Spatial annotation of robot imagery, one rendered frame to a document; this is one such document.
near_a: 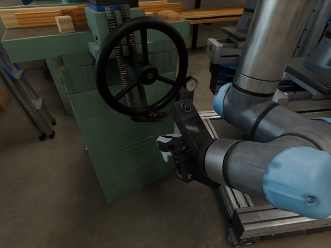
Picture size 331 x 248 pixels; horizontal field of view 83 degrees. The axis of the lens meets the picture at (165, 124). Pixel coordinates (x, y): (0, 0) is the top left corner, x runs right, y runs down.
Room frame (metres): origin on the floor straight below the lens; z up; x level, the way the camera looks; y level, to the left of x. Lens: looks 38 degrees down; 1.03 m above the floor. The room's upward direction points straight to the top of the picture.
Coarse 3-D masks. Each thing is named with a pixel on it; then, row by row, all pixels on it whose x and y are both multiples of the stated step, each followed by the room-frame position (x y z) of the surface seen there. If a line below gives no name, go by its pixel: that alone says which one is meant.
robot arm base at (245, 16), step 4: (244, 8) 1.02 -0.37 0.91; (244, 12) 1.01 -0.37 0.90; (248, 12) 0.99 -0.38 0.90; (252, 12) 0.98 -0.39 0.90; (244, 16) 1.00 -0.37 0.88; (248, 16) 0.98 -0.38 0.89; (252, 16) 0.97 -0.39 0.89; (240, 20) 1.02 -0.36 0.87; (244, 20) 0.99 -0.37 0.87; (248, 20) 0.98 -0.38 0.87; (240, 24) 1.00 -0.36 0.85; (244, 24) 0.98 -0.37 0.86; (248, 24) 0.98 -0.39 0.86; (236, 28) 1.02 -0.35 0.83; (240, 28) 0.99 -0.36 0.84; (244, 28) 0.97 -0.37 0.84; (248, 28) 0.96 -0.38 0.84; (240, 32) 0.98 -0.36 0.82; (244, 32) 0.97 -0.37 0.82
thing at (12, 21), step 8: (160, 0) 0.96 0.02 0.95; (24, 8) 0.71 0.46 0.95; (32, 8) 0.71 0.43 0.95; (40, 8) 0.72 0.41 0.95; (48, 8) 0.74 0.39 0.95; (56, 8) 0.75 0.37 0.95; (64, 8) 0.76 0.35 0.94; (8, 16) 0.68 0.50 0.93; (8, 24) 0.67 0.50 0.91; (16, 24) 0.68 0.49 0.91
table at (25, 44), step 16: (16, 32) 0.61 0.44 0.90; (32, 32) 0.61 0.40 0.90; (48, 32) 0.61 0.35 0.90; (80, 32) 0.61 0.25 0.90; (160, 32) 0.75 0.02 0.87; (16, 48) 0.53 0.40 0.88; (32, 48) 0.55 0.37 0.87; (48, 48) 0.57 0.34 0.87; (64, 48) 0.59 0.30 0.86; (80, 48) 0.61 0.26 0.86; (96, 48) 0.56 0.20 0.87; (128, 48) 0.59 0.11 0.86
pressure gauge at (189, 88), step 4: (188, 76) 0.77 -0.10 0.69; (188, 80) 0.74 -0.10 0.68; (192, 80) 0.75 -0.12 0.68; (196, 80) 0.76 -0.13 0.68; (184, 84) 0.75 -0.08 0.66; (188, 84) 0.74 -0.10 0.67; (192, 84) 0.75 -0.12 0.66; (196, 84) 0.76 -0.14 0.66; (184, 88) 0.76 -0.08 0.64; (188, 88) 0.74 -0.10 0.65; (192, 88) 0.75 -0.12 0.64; (188, 92) 0.77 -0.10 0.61
